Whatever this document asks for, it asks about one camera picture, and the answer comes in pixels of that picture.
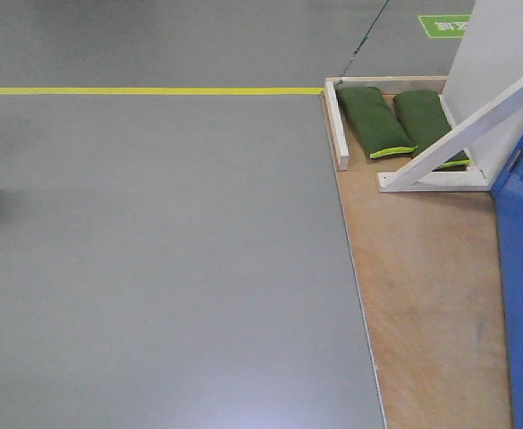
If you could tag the white door wall panel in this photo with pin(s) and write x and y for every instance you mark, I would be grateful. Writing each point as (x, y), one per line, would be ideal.
(488, 60)

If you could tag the white diagonal wooden brace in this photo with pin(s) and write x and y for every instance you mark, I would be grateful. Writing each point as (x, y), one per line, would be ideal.
(474, 127)

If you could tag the green sandbag by door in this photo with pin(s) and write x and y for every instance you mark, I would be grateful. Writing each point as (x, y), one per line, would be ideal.
(421, 115)
(379, 132)

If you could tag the right green sandbag by door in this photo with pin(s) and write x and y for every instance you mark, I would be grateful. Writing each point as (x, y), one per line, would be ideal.
(421, 115)

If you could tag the plywood door platform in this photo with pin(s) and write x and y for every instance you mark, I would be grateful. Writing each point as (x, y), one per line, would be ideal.
(429, 280)

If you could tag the left green sandbag by door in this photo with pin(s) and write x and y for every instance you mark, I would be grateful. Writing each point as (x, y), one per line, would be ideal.
(379, 132)

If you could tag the white wooden door base frame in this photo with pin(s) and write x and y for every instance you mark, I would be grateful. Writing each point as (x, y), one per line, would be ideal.
(435, 183)

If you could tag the green floor sign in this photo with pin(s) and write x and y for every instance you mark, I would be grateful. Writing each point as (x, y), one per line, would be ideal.
(445, 25)

